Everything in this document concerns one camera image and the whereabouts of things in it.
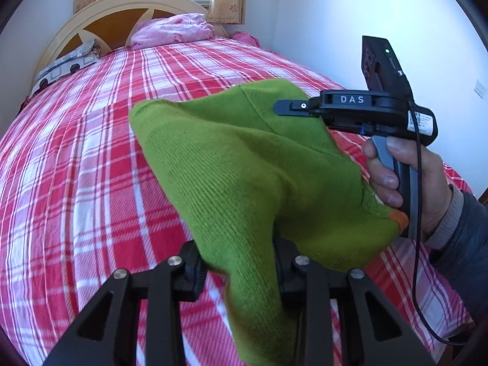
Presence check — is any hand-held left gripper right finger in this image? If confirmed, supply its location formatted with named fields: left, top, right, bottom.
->
left=272, top=229, right=436, bottom=366

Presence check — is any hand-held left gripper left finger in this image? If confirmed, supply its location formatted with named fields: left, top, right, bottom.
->
left=44, top=242, right=207, bottom=366

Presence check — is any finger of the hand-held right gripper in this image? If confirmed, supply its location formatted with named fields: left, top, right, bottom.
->
left=273, top=99, right=325, bottom=117

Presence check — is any green striped knit sweater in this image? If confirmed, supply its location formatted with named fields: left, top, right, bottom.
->
left=129, top=79, right=409, bottom=366

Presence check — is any person's right forearm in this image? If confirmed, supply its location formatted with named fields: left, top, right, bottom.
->
left=422, top=184, right=488, bottom=326

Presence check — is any person's right hand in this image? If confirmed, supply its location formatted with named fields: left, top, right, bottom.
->
left=362, top=136, right=455, bottom=245

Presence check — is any pink cloth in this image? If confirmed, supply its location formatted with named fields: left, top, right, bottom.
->
left=232, top=31, right=264, bottom=48

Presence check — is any pink pillow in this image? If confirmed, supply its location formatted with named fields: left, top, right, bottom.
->
left=130, top=13, right=215, bottom=50

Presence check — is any red plaid bed blanket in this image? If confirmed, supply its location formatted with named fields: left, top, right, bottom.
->
left=0, top=35, right=477, bottom=366

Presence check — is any cream wooden headboard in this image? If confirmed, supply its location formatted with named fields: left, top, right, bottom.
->
left=35, top=0, right=229, bottom=81

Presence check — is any grey patterned pillow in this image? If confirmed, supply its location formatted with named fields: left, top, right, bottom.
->
left=30, top=39, right=102, bottom=96

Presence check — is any black cable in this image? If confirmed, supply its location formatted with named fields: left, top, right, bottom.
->
left=407, top=99, right=477, bottom=346

